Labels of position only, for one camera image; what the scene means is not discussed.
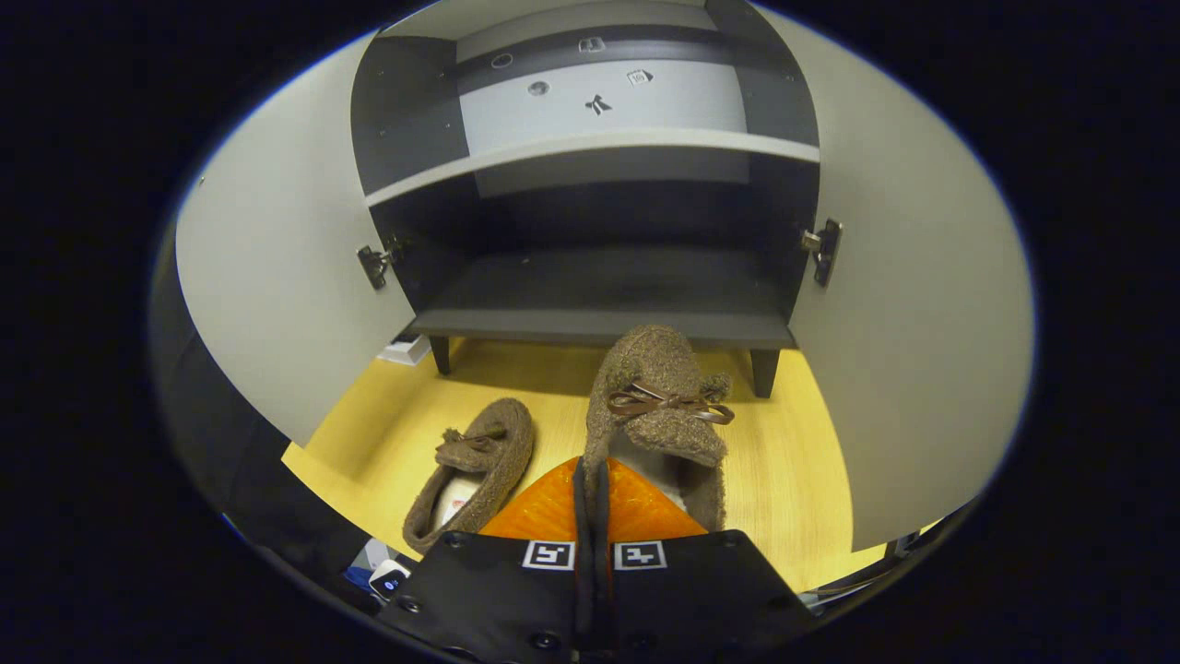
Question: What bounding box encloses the white flat box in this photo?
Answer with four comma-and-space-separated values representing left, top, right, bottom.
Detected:
376, 334, 432, 367

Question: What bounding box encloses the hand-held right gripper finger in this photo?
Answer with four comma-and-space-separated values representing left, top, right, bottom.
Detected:
595, 455, 817, 664
383, 455, 596, 664

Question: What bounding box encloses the white shoe cabinet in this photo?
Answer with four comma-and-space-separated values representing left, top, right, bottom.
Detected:
350, 0, 823, 399

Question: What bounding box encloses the metal door hinge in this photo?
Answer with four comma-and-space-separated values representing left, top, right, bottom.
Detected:
357, 238, 404, 292
799, 218, 844, 290

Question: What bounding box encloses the brown fuzzy shoe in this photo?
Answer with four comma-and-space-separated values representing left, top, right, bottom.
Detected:
403, 397, 536, 556
584, 324, 736, 534

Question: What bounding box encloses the small white device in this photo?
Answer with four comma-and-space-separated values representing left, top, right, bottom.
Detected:
369, 558, 412, 600

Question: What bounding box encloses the white cabinet door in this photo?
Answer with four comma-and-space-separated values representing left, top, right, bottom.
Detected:
751, 5, 1035, 552
175, 32, 418, 448

